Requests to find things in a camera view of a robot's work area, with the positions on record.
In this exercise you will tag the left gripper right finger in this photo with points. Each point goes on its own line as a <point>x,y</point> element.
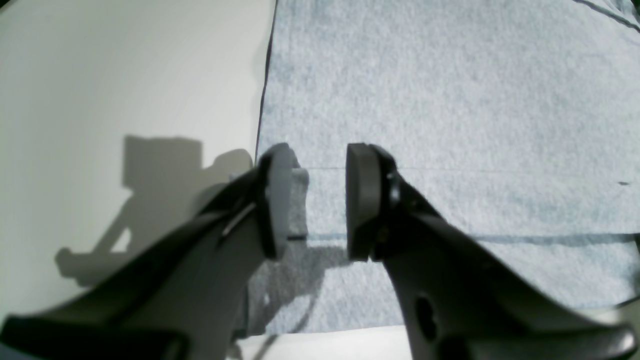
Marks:
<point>459,301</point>

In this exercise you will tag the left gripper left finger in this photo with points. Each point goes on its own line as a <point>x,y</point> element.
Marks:
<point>180,298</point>

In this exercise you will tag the grey T-shirt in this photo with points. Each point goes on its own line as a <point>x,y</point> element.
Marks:
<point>517,119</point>

